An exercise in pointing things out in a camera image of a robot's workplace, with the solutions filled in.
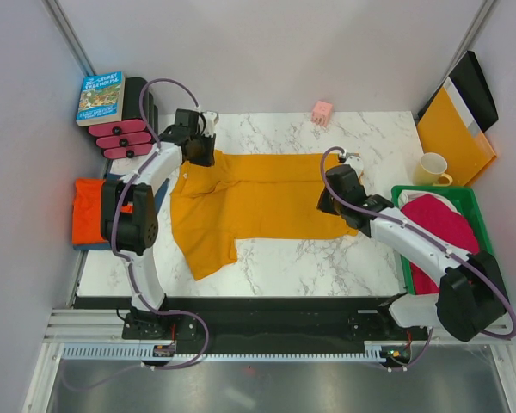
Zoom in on blue folded t shirt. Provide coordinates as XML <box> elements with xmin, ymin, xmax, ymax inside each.
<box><xmin>73</xmin><ymin>173</ymin><xmax>169</xmax><ymax>251</ymax></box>

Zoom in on mustard yellow t shirt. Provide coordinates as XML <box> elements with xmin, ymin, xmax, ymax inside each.
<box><xmin>170</xmin><ymin>151</ymin><xmax>358</xmax><ymax>280</ymax></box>

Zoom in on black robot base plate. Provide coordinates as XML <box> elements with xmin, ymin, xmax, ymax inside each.
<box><xmin>122</xmin><ymin>297</ymin><xmax>427</xmax><ymax>354</ymax></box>

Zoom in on orange folded t shirt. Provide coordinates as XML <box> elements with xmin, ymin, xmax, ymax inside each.
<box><xmin>71</xmin><ymin>178</ymin><xmax>111</xmax><ymax>250</ymax></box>

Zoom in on magenta t shirt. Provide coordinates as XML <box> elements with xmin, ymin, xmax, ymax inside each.
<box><xmin>399</xmin><ymin>193</ymin><xmax>482</xmax><ymax>296</ymax></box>

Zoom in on white slotted cable duct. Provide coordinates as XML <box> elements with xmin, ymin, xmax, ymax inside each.
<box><xmin>60</xmin><ymin>342</ymin><xmax>388</xmax><ymax>363</ymax></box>

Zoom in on white cloth in bin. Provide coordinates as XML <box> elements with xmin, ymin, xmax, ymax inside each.
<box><xmin>397</xmin><ymin>189</ymin><xmax>459</xmax><ymax>213</ymax></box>

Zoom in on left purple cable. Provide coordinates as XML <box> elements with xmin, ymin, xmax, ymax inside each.
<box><xmin>110</xmin><ymin>77</ymin><xmax>204</xmax><ymax>315</ymax></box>

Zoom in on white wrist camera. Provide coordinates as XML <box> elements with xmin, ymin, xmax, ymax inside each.
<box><xmin>338</xmin><ymin>151</ymin><xmax>365</xmax><ymax>179</ymax></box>
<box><xmin>199</xmin><ymin>111</ymin><xmax>219</xmax><ymax>137</ymax></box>

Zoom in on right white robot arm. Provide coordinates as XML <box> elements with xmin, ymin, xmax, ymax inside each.
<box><xmin>317</xmin><ymin>164</ymin><xmax>511</xmax><ymax>342</ymax></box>

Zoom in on orange envelope folder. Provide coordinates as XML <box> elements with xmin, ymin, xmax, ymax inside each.
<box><xmin>417</xmin><ymin>78</ymin><xmax>497</xmax><ymax>186</ymax></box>

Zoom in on purple cable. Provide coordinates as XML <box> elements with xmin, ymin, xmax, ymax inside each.
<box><xmin>110</xmin><ymin>77</ymin><xmax>204</xmax><ymax>315</ymax></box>
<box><xmin>318</xmin><ymin>146</ymin><xmax>516</xmax><ymax>342</ymax></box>

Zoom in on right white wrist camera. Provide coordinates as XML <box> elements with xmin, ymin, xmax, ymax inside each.
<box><xmin>338</xmin><ymin>151</ymin><xmax>365</xmax><ymax>179</ymax></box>

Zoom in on black pink drawer organizer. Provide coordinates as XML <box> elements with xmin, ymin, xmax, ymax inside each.
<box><xmin>88</xmin><ymin>77</ymin><xmax>158</xmax><ymax>160</ymax></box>

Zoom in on black white folder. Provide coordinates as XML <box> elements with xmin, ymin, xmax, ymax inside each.
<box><xmin>417</xmin><ymin>50</ymin><xmax>500</xmax><ymax>134</ymax></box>

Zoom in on pale yellow mug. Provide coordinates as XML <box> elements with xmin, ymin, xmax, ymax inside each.
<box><xmin>412</xmin><ymin>152</ymin><xmax>453</xmax><ymax>187</ymax></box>

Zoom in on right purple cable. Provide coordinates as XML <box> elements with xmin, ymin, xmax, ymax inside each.
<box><xmin>318</xmin><ymin>146</ymin><xmax>516</xmax><ymax>342</ymax></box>

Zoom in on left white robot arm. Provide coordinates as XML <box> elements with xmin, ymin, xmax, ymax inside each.
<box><xmin>101</xmin><ymin>109</ymin><xmax>219</xmax><ymax>338</ymax></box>

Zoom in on blue treehouse book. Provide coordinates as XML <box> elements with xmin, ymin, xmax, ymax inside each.
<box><xmin>76</xmin><ymin>71</ymin><xmax>126</xmax><ymax>127</ymax></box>

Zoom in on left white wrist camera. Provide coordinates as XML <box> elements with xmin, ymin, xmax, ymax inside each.
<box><xmin>199</xmin><ymin>111</ymin><xmax>219</xmax><ymax>137</ymax></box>

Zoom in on pink cube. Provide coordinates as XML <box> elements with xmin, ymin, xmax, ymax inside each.
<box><xmin>310</xmin><ymin>101</ymin><xmax>333</xmax><ymax>126</ymax></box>

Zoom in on green plastic bin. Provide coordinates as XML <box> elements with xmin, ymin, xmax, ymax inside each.
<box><xmin>389</xmin><ymin>184</ymin><xmax>500</xmax><ymax>298</ymax></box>

